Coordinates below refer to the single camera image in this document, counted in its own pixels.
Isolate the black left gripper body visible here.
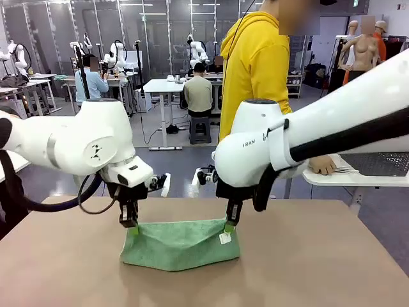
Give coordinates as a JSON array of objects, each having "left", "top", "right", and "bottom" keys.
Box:
[{"left": 106, "top": 182, "right": 149, "bottom": 208}]

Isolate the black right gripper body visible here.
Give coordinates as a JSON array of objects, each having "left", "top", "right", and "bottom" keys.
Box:
[{"left": 215, "top": 179, "right": 257, "bottom": 208}]

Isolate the green towel with white tag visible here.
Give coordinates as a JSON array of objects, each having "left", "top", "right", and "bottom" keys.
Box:
[{"left": 119, "top": 218, "right": 242, "bottom": 273}]

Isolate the grey mesh basket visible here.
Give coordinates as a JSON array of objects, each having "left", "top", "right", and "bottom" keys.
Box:
[{"left": 338, "top": 152, "right": 409, "bottom": 178}]

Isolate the grey plastic step stool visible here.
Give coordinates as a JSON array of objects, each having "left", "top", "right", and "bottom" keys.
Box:
[{"left": 189, "top": 116, "right": 212, "bottom": 145}]

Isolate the seated man beige sweater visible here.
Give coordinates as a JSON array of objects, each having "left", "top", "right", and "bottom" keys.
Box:
[{"left": 183, "top": 62, "right": 214, "bottom": 118}]

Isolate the white height-adjustable desk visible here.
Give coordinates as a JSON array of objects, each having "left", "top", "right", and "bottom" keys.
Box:
[{"left": 143, "top": 79, "right": 192, "bottom": 152}]

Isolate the person in black trousers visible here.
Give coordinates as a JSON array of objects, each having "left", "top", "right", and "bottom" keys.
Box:
[{"left": 0, "top": 174, "right": 30, "bottom": 241}]

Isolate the white rectangular table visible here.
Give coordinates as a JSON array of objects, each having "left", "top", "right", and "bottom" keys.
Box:
[{"left": 0, "top": 152, "right": 32, "bottom": 184}]

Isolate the seated man light blue sweater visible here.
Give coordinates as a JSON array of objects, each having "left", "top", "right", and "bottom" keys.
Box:
[{"left": 75, "top": 53, "right": 111, "bottom": 107}]

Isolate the person in yellow hoodie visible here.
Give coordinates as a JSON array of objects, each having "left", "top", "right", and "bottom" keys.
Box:
[{"left": 219, "top": 0, "right": 321, "bottom": 145}]

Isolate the white side table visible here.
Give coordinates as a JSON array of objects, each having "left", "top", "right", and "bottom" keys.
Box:
[{"left": 302, "top": 152, "right": 409, "bottom": 212}]

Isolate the white shoe rack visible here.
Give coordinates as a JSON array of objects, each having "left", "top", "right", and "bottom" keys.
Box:
[{"left": 286, "top": 74, "right": 304, "bottom": 100}]

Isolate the black pole stand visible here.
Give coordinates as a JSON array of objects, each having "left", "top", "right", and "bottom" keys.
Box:
[{"left": 134, "top": 40, "right": 146, "bottom": 98}]

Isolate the black tripod stand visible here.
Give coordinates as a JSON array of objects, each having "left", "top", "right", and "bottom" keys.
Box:
[{"left": 72, "top": 44, "right": 92, "bottom": 102}]

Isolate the black bag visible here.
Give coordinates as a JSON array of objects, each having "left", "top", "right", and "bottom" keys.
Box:
[{"left": 305, "top": 63, "right": 327, "bottom": 89}]

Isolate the dark clothes heap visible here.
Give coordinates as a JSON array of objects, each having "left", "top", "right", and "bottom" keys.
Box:
[{"left": 0, "top": 75, "right": 30, "bottom": 88}]

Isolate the beige mannequin torso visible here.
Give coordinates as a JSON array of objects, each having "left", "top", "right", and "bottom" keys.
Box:
[{"left": 338, "top": 15, "right": 381, "bottom": 74}]

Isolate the white mannequin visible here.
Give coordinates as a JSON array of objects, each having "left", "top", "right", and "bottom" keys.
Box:
[{"left": 346, "top": 20, "right": 359, "bottom": 41}]

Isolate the mannequin with orange clothing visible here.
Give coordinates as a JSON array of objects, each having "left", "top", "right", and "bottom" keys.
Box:
[{"left": 373, "top": 20, "right": 389, "bottom": 65}]

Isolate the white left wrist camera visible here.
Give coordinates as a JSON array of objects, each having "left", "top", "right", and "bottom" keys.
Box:
[{"left": 147, "top": 172, "right": 171, "bottom": 198}]

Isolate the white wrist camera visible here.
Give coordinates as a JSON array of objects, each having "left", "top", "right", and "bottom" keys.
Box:
[
  {"left": 190, "top": 165, "right": 219, "bottom": 195},
  {"left": 147, "top": 172, "right": 171, "bottom": 198}
]

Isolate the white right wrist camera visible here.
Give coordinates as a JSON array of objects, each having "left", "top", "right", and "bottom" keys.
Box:
[{"left": 190, "top": 165, "right": 219, "bottom": 195}]

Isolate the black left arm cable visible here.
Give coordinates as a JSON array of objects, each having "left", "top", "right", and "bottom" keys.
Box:
[{"left": 0, "top": 117, "right": 120, "bottom": 216}]

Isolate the black right arm cable sleeve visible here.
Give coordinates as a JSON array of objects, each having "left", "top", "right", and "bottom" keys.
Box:
[{"left": 251, "top": 107, "right": 409, "bottom": 213}]

